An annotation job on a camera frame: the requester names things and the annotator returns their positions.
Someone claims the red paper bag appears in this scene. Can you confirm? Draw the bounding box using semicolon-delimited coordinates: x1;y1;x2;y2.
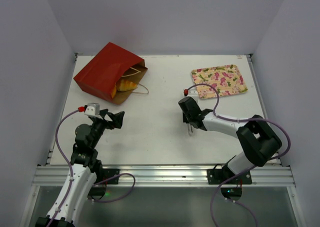
73;42;148;105

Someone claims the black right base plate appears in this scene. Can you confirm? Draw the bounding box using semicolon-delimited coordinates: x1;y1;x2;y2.
206;164;253;185

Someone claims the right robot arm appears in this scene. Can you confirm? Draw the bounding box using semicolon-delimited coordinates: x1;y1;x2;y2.
178;96;282;184

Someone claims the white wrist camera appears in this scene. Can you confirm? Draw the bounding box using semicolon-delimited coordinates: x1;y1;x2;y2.
84;103;100;117
183;89;199;103

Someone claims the fake croissant bread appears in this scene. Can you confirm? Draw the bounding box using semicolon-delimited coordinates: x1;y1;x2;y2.
111;79;138;98

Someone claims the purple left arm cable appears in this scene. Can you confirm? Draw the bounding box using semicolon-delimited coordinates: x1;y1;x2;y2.
46;106;136;227

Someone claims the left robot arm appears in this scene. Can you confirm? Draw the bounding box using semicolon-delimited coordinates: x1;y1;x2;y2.
35;103;125;227

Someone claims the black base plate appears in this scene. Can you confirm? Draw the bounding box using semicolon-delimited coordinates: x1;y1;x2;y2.
100;168;120;185
206;164;253;185

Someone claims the aluminium frame rail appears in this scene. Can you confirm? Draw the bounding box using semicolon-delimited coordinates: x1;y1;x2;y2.
32;164;295;188

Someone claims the floral rectangular tray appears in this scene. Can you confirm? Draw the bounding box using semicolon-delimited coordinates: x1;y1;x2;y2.
191;64;248;99

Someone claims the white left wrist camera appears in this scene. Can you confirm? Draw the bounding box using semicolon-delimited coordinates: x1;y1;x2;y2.
84;103;100;117

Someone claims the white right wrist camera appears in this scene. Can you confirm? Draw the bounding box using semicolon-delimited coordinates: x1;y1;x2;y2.
183;89;199;103

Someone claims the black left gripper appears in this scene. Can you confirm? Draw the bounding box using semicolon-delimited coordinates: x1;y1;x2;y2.
89;108;124;148

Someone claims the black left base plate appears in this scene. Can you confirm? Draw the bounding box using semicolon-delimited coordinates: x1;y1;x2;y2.
100;168;120;185

